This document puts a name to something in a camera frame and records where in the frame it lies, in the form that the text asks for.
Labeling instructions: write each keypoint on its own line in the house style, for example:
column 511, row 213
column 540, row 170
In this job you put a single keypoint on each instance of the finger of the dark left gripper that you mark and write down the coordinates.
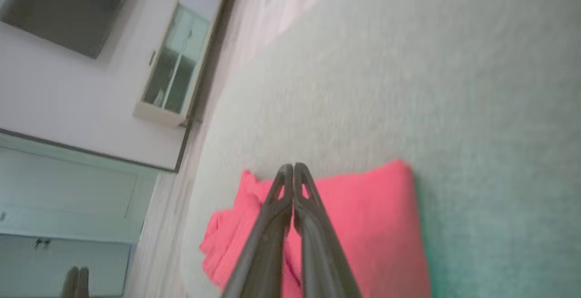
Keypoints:
column 83, row 284
column 70, row 284

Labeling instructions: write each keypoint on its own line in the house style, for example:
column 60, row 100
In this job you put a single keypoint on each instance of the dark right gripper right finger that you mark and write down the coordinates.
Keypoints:
column 317, row 252

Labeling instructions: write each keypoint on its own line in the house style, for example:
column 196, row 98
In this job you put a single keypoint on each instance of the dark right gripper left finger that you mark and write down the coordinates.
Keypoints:
column 268, row 243

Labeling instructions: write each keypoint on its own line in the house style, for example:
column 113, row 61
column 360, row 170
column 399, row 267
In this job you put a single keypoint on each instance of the red numbered jersey white sleeves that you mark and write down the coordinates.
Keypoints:
column 372, row 225

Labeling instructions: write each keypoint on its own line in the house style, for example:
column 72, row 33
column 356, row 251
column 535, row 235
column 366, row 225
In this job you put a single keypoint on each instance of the pale green tall cabinet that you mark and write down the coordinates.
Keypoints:
column 68, row 207

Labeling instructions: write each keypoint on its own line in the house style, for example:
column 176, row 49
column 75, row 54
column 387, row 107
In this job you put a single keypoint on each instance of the pale green TV console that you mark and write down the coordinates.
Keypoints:
column 177, row 66

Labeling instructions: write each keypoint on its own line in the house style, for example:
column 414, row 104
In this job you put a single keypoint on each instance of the grey fabric sofa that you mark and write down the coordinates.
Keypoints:
column 408, row 62

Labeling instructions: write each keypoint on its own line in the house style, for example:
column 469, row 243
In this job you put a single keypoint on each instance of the black wall television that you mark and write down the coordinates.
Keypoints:
column 68, row 7

